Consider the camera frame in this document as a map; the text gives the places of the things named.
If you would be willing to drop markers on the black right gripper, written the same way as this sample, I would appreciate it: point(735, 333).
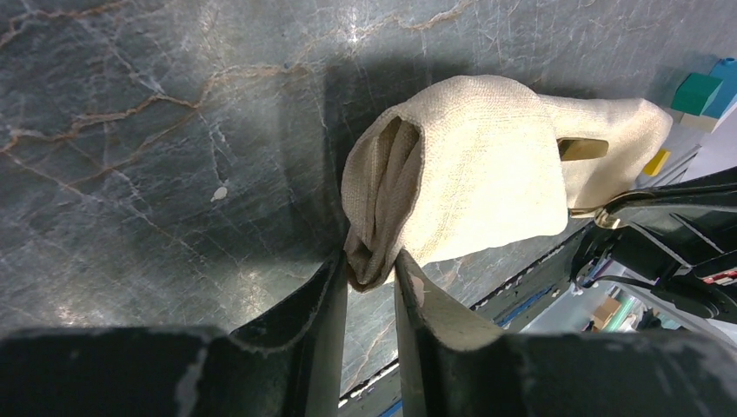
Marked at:
point(679, 240)

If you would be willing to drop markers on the yellow cube block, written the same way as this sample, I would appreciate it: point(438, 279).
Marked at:
point(657, 163)

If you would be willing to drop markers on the blue triangular block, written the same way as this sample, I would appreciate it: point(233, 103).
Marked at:
point(725, 99)

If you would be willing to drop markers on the beige cloth napkin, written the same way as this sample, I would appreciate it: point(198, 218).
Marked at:
point(472, 163)

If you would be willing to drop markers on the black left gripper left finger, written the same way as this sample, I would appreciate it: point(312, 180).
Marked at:
point(285, 362)

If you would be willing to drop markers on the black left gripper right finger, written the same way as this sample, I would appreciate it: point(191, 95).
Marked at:
point(453, 362)

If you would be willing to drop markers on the white rectangular block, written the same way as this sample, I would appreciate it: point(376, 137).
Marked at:
point(703, 123)

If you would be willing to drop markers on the teal cube block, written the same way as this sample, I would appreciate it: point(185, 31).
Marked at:
point(696, 93)

